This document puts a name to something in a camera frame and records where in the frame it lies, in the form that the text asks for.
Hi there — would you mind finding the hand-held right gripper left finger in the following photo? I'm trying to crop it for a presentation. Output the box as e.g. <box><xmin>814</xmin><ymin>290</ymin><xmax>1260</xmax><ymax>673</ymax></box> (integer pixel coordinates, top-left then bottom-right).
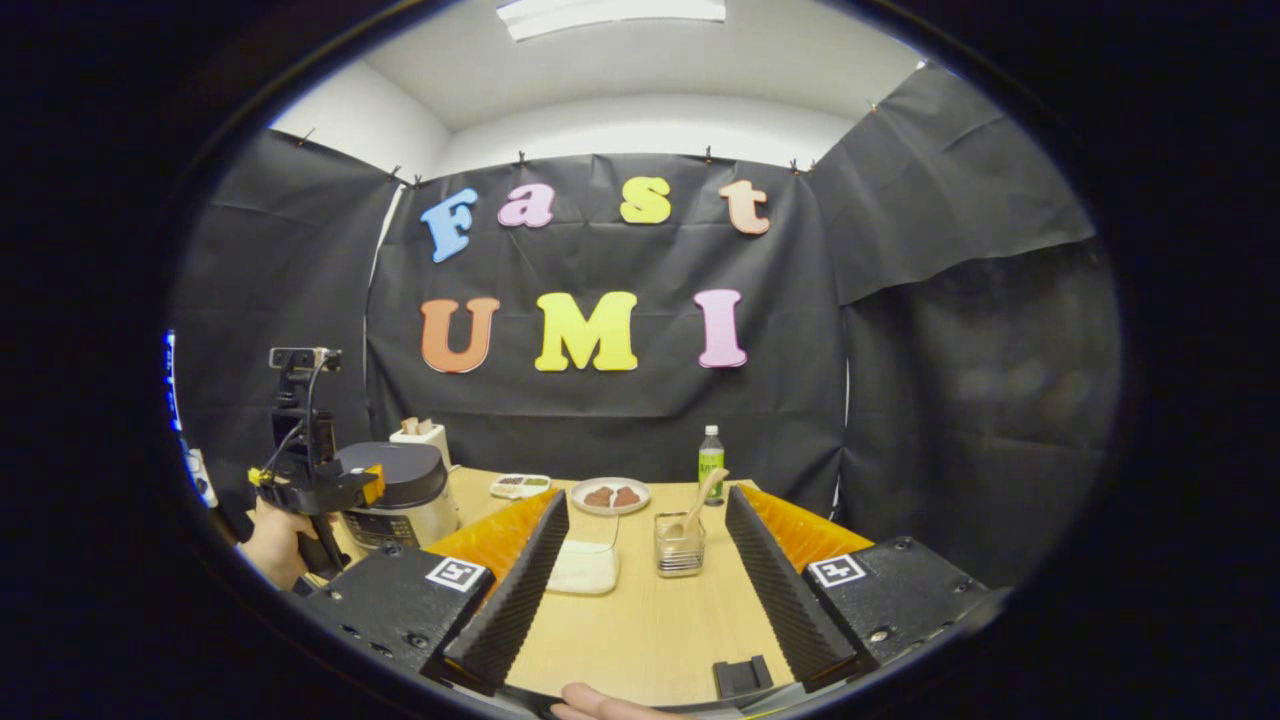
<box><xmin>300</xmin><ymin>490</ymin><xmax>571</xmax><ymax>696</ymax></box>

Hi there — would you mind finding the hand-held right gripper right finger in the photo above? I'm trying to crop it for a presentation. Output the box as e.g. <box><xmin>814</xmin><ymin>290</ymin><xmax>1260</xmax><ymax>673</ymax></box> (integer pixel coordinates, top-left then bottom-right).
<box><xmin>725</xmin><ymin>484</ymin><xmax>991</xmax><ymax>691</ymax></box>

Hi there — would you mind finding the black silver rice cooker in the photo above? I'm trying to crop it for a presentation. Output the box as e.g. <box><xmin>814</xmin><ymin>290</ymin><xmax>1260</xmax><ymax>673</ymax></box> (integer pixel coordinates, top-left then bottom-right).
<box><xmin>335</xmin><ymin>441</ymin><xmax>461</xmax><ymax>553</ymax></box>

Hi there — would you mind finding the clear box of white rice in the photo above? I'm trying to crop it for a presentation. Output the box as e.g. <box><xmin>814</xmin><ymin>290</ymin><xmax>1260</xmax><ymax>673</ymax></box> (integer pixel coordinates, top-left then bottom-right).
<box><xmin>545</xmin><ymin>515</ymin><xmax>621</xmax><ymax>597</ymax></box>

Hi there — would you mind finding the metal wire chopstick holder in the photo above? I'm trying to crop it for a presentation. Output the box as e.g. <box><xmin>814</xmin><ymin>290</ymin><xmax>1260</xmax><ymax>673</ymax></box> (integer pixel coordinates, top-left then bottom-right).
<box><xmin>654</xmin><ymin>511</ymin><xmax>706</xmax><ymax>579</ymax></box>

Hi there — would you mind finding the wooden spoon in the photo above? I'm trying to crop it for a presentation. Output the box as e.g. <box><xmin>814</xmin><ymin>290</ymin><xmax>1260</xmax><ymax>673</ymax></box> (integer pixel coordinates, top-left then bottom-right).
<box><xmin>668</xmin><ymin>467</ymin><xmax>731</xmax><ymax>541</ymax></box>

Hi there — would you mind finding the white toaster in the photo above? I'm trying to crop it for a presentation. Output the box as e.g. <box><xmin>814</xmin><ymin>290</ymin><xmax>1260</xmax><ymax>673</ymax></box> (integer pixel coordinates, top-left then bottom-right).
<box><xmin>389</xmin><ymin>417</ymin><xmax>453</xmax><ymax>471</ymax></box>

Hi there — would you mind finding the white round plate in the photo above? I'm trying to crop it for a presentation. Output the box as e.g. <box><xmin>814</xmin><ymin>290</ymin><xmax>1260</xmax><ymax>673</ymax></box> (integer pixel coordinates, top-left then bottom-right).
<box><xmin>570</xmin><ymin>477</ymin><xmax>652</xmax><ymax>517</ymax></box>

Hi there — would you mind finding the green drink bottle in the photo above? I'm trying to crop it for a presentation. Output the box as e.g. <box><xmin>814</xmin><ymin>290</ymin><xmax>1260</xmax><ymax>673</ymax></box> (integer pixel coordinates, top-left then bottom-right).
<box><xmin>698</xmin><ymin>425</ymin><xmax>726</xmax><ymax>507</ymax></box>

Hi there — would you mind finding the black backdrop cloth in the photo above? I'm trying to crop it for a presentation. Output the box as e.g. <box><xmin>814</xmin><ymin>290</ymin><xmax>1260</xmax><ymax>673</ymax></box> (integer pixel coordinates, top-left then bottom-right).
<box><xmin>170</xmin><ymin>62</ymin><xmax>1126</xmax><ymax>591</ymax></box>

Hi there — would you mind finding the large ceiling light panel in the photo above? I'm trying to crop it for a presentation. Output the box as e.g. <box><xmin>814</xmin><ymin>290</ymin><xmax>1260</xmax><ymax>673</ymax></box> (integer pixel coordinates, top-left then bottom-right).
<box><xmin>495</xmin><ymin>0</ymin><xmax>728</xmax><ymax>43</ymax></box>

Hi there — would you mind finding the small black bracket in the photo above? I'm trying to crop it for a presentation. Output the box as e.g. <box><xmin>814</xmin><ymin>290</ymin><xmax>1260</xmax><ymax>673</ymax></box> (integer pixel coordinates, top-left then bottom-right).
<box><xmin>712</xmin><ymin>655</ymin><xmax>774</xmax><ymax>701</ymax></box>

